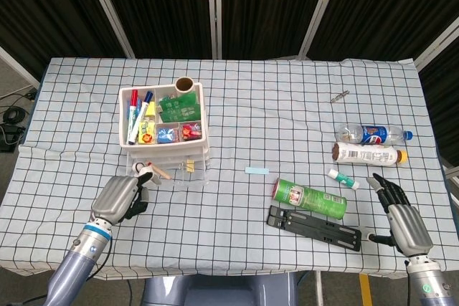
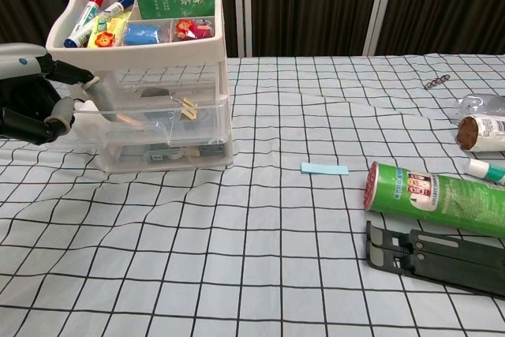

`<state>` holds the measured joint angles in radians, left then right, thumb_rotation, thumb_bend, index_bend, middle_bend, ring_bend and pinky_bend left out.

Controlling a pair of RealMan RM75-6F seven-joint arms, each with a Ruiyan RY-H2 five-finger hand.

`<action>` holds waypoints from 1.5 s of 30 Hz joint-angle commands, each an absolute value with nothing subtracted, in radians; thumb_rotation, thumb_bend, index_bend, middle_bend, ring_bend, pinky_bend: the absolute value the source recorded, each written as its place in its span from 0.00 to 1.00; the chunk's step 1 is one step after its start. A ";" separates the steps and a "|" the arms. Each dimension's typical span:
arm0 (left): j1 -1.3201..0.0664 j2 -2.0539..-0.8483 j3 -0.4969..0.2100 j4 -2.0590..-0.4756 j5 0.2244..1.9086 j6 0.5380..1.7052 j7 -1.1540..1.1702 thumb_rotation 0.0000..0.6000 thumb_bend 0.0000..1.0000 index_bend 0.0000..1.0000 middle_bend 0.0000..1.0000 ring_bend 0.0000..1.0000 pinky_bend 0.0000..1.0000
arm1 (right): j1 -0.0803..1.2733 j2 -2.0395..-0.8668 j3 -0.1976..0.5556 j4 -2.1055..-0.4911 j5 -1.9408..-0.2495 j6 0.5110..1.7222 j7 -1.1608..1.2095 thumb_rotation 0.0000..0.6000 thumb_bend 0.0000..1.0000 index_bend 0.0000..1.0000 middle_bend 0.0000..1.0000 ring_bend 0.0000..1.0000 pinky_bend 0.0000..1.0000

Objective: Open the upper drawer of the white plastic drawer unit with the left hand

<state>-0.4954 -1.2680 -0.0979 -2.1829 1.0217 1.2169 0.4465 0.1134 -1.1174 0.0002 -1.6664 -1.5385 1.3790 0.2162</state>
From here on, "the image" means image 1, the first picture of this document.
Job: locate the white green glue stick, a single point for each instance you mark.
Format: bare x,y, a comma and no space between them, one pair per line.
342,178

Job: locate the light blue eraser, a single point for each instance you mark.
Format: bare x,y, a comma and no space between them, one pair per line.
256,170

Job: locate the blue cap whiteboard marker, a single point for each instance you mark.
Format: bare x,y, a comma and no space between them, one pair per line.
141,116

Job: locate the white cloth piece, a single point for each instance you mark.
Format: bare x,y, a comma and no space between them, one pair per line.
137,167

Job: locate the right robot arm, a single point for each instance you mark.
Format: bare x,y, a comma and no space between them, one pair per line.
428,284

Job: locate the white drawer organizer box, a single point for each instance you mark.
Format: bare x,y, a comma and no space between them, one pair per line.
202,112

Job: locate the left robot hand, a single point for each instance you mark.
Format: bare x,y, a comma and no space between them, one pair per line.
113,198

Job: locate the gold binder clip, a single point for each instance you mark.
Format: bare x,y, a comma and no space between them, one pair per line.
186,167
192,167

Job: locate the yellow snack packet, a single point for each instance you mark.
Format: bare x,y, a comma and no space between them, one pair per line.
146,131

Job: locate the green chips can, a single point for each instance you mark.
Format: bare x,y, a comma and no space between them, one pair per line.
312,200

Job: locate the wooden stick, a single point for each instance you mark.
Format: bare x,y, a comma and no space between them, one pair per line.
163,173

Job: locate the grey plastic stool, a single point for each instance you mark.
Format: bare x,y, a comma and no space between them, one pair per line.
218,290

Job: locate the white bottle yellow cap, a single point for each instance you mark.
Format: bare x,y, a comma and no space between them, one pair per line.
365,155

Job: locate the small metal screw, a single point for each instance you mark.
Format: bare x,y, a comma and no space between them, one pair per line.
339,97

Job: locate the clear Pepsi bottle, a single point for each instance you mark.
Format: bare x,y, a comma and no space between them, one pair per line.
373,134

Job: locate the red snack packet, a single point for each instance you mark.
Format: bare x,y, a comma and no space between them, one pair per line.
190,131

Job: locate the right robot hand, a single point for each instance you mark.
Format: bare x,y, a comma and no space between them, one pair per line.
410,230

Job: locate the black folding screen partition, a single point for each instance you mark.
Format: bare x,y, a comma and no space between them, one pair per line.
165,5

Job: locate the red cap whiteboard marker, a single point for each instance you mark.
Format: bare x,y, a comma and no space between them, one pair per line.
133,105

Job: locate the blue snack packet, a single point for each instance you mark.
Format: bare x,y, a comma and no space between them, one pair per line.
165,135

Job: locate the brown cardboard tube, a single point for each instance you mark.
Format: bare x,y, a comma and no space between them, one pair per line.
184,84

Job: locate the green tea packet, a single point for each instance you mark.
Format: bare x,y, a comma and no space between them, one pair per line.
181,115
177,102

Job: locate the clear plastic drawer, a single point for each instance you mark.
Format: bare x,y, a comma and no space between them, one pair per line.
197,178

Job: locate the black folding stand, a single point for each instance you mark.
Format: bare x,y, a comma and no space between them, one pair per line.
315,229

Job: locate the blue checked tablecloth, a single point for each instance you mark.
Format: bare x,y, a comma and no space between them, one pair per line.
229,234

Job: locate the yellow sticky note block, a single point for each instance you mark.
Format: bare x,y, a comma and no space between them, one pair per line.
150,109

